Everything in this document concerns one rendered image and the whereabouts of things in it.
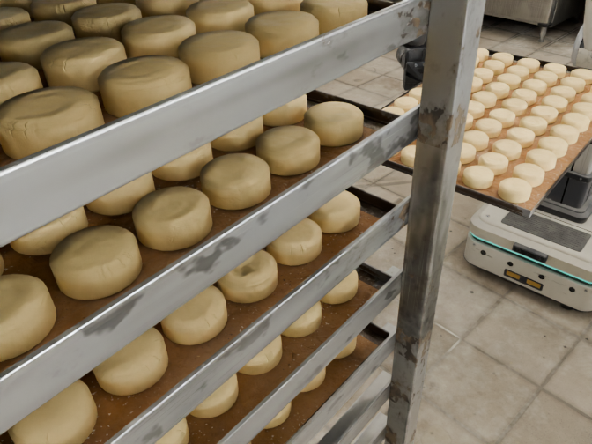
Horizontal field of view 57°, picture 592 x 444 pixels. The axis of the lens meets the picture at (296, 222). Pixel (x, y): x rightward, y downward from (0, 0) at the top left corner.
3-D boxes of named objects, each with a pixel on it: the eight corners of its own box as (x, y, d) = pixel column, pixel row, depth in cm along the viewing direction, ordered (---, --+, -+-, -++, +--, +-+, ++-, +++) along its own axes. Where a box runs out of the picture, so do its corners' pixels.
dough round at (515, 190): (520, 184, 92) (522, 174, 91) (535, 201, 88) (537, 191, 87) (492, 188, 92) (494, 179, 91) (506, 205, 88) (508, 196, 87)
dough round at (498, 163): (474, 161, 99) (476, 151, 98) (502, 160, 99) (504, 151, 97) (481, 176, 95) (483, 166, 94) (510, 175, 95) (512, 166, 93)
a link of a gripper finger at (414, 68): (414, 73, 125) (404, 59, 133) (411, 102, 129) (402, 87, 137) (443, 71, 125) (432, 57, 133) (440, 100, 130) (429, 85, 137)
